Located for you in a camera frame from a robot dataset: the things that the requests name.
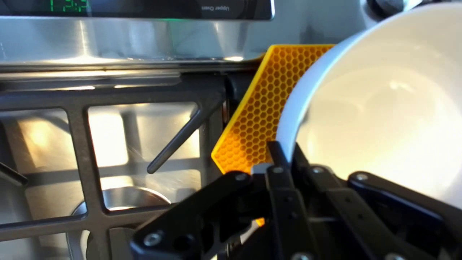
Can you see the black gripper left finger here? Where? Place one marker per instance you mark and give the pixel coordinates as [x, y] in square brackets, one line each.
[205, 223]

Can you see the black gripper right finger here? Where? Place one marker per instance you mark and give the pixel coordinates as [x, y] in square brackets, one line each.
[365, 217]

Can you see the orange hexagonal silicone trivet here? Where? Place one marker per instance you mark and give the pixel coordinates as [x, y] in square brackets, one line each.
[242, 143]

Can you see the stainless steel gas stove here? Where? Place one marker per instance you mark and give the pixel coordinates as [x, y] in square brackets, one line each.
[109, 110]

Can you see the white bowl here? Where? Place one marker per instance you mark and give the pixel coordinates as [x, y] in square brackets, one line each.
[388, 101]

